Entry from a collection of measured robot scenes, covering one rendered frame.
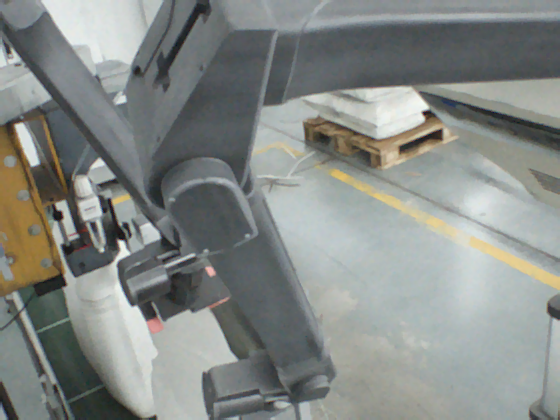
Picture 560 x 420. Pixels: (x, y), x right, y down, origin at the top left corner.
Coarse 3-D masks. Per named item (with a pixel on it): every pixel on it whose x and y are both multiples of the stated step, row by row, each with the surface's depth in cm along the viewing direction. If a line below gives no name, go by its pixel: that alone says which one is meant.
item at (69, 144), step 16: (96, 64) 137; (112, 64) 135; (128, 64) 134; (112, 80) 124; (112, 96) 114; (48, 112) 109; (128, 112) 117; (48, 128) 111; (64, 128) 112; (64, 144) 113; (80, 144) 114; (64, 160) 114; (96, 160) 117; (64, 176) 115; (80, 224) 120
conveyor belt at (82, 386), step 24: (48, 216) 298; (48, 312) 227; (48, 336) 214; (72, 336) 212; (48, 360) 216; (72, 360) 201; (72, 384) 191; (96, 384) 190; (72, 408) 182; (96, 408) 181; (120, 408) 179
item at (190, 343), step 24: (168, 336) 102; (192, 336) 118; (216, 336) 107; (168, 360) 108; (192, 360) 100; (216, 360) 94; (168, 384) 120; (192, 384) 104; (168, 408) 116; (192, 408) 108
